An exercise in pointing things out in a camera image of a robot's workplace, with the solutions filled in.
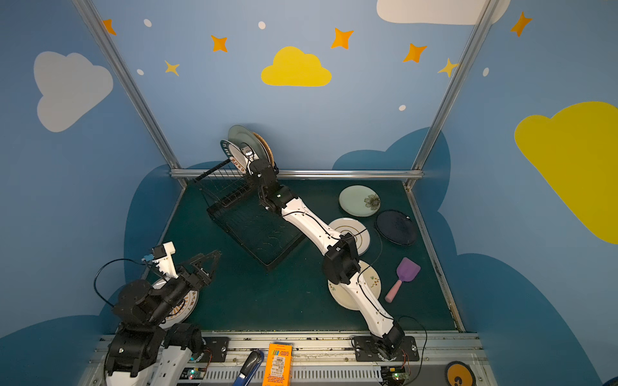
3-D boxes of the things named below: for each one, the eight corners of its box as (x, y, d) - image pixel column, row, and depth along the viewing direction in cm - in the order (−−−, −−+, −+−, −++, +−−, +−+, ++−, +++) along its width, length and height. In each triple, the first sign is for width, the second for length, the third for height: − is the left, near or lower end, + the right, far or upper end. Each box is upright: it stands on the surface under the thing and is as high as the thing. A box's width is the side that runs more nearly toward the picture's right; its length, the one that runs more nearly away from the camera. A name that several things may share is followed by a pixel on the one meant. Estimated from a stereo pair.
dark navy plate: (380, 245, 102) (381, 242, 100) (373, 213, 113) (374, 210, 111) (419, 245, 102) (421, 242, 100) (408, 213, 113) (410, 210, 111)
